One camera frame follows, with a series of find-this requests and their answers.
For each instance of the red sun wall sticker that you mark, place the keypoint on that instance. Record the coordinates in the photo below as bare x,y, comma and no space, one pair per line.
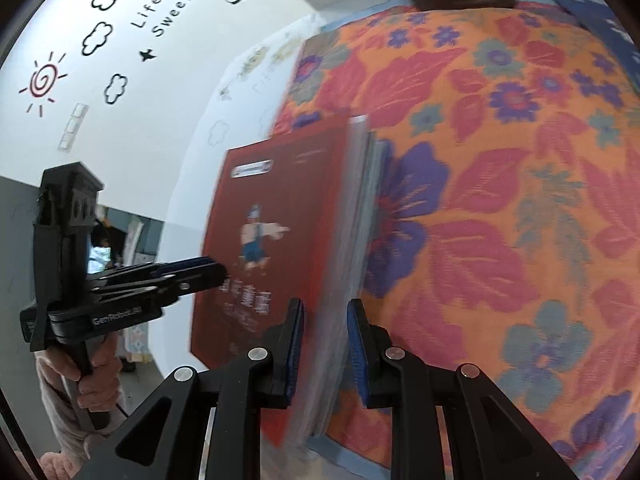
42,81

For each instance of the person's left hand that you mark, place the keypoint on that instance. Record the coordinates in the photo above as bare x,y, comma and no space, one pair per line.
105,365

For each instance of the white wall switch plate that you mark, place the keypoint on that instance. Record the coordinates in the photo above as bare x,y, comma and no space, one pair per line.
80,110
65,142
73,126

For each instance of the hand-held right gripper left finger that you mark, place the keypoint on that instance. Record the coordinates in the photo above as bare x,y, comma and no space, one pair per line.
295,350

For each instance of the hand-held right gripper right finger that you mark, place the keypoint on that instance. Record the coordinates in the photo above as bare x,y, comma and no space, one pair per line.
357,355

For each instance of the orange floral cloth mat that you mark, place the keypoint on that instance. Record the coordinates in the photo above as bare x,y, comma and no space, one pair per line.
500,210

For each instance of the person's left forearm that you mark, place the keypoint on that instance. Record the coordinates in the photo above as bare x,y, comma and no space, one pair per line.
65,420

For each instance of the black star wall sticker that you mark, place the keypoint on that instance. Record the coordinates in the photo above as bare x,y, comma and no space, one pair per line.
147,55

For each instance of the stack of books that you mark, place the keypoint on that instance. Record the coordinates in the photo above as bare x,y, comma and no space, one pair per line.
350,260

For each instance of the dark red storybook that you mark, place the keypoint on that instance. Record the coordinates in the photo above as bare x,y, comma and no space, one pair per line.
260,200

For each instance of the dark blue book white figure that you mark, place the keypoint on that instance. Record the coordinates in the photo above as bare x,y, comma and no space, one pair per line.
595,17

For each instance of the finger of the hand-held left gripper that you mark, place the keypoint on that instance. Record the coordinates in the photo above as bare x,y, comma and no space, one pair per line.
190,263
205,277

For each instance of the black lettering wall sticker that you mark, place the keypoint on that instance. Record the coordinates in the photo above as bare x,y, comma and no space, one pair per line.
160,10

